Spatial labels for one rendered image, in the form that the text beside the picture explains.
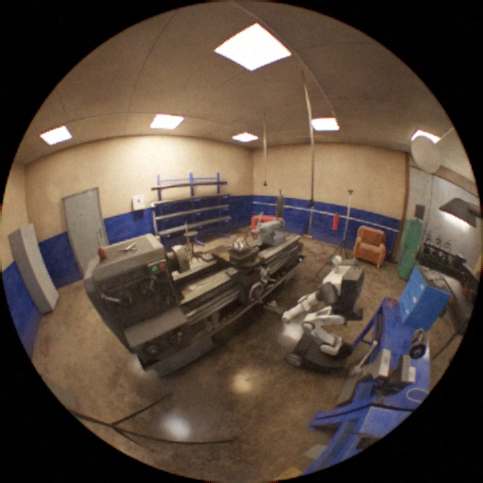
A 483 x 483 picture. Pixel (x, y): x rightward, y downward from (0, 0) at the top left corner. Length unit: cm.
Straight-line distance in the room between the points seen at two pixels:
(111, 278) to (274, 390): 168
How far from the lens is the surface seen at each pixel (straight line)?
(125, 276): 101
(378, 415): 109
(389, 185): 512
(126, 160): 429
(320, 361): 178
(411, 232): 452
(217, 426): 170
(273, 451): 175
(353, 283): 110
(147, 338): 121
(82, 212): 428
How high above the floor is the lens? 168
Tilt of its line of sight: 21 degrees down
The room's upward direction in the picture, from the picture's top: straight up
